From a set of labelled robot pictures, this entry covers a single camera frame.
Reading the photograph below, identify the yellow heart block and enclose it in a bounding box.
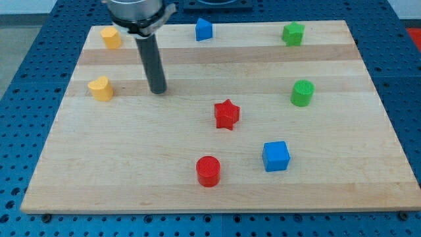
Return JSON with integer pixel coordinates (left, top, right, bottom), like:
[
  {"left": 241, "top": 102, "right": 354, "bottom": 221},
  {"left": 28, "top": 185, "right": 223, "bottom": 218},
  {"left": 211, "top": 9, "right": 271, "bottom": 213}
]
[{"left": 87, "top": 76, "right": 114, "bottom": 101}]

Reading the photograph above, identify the light wooden board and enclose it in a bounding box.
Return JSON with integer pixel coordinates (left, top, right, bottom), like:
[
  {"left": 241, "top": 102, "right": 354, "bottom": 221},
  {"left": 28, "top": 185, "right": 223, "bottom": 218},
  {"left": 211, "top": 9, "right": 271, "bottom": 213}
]
[{"left": 20, "top": 20, "right": 420, "bottom": 214}]

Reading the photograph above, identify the yellow pentagon block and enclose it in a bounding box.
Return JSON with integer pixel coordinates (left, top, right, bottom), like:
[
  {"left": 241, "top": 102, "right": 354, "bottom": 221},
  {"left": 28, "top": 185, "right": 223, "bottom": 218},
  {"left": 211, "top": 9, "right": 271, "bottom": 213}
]
[{"left": 100, "top": 26, "right": 122, "bottom": 49}]

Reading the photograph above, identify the red cylinder block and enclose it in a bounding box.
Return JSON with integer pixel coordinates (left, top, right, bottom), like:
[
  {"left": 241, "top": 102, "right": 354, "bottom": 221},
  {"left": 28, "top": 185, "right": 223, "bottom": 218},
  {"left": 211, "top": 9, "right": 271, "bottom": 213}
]
[{"left": 196, "top": 156, "right": 221, "bottom": 188}]

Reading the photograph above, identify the green star block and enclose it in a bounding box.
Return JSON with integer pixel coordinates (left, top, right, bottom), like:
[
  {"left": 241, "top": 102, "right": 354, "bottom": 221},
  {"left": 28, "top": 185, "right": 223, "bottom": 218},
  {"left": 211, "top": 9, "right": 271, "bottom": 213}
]
[{"left": 282, "top": 22, "right": 305, "bottom": 47}]

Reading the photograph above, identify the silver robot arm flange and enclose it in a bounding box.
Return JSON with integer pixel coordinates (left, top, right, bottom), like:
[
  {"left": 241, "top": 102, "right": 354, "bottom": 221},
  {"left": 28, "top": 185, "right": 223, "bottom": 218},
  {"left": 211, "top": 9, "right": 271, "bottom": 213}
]
[{"left": 105, "top": 0, "right": 178, "bottom": 39}]

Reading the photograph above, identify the blue triangle block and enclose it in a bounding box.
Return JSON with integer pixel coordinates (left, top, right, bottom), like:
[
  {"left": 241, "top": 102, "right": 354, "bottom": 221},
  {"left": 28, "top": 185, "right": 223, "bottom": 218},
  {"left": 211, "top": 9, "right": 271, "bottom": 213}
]
[{"left": 195, "top": 18, "right": 213, "bottom": 41}]

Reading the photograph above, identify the blue cube block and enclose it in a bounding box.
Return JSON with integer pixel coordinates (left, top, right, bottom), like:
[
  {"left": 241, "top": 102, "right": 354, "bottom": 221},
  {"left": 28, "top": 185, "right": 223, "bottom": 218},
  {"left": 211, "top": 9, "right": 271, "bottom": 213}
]
[{"left": 262, "top": 141, "right": 291, "bottom": 172}]

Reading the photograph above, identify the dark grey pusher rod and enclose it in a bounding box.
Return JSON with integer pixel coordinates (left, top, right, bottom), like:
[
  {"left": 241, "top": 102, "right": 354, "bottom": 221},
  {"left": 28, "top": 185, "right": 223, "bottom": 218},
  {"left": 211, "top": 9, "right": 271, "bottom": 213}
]
[{"left": 136, "top": 35, "right": 167, "bottom": 94}]

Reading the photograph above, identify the red star block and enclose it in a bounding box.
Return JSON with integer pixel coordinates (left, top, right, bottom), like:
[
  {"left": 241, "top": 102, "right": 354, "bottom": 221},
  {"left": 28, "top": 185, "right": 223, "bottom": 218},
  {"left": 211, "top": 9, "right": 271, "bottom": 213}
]
[{"left": 214, "top": 99, "right": 240, "bottom": 130}]

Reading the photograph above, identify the green cylinder block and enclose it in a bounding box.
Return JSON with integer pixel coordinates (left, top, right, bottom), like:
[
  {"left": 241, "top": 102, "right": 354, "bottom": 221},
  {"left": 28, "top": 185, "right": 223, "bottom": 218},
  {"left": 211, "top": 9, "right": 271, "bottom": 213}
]
[{"left": 290, "top": 80, "right": 315, "bottom": 107}]

